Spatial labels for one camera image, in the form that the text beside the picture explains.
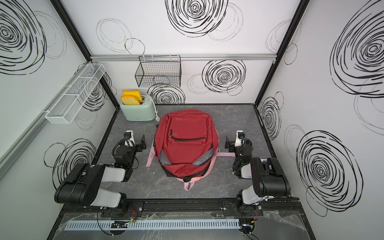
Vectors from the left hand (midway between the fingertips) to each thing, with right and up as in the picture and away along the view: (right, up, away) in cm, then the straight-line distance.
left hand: (134, 135), depth 88 cm
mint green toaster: (+1, +15, +15) cm, 22 cm away
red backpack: (+30, -4, -2) cm, 31 cm away
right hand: (+61, -1, +1) cm, 61 cm away
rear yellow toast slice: (-3, +27, +8) cm, 28 cm away
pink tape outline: (+33, -25, -8) cm, 42 cm away
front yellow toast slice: (-6, +22, +7) cm, 24 cm away
